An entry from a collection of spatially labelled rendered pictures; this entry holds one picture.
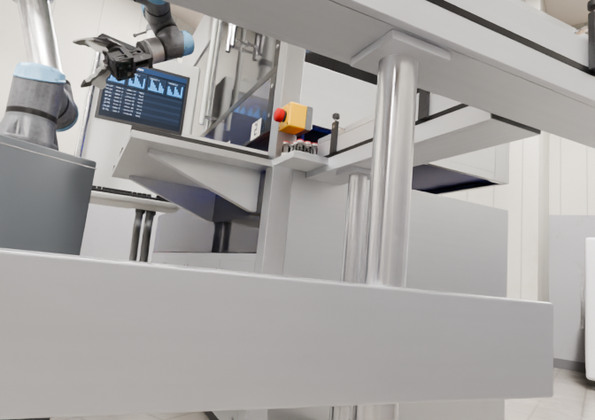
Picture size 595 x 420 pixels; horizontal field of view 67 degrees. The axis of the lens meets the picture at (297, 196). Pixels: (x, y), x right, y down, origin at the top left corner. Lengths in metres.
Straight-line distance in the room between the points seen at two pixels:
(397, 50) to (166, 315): 0.40
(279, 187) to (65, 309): 0.99
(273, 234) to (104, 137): 1.20
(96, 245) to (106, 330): 3.97
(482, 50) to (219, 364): 0.47
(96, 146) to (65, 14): 2.39
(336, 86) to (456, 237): 0.69
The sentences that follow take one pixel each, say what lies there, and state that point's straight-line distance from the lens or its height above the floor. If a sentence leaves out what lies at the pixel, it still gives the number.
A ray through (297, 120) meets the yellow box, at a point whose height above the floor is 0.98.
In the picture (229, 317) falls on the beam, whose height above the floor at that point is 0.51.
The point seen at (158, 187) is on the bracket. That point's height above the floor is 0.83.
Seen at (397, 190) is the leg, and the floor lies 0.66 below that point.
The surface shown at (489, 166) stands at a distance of 1.88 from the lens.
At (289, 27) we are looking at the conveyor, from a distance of 0.57.
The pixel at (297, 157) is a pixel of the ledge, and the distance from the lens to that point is 1.21.
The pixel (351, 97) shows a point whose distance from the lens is 1.52.
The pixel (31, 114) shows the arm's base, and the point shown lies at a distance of 1.30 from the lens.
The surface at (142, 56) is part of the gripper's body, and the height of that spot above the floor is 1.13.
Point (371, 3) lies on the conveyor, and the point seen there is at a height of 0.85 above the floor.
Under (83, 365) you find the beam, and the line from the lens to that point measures 0.40.
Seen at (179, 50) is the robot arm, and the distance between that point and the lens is 1.49.
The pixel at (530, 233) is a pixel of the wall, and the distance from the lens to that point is 3.73.
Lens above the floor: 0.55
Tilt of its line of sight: 10 degrees up
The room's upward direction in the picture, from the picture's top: 6 degrees clockwise
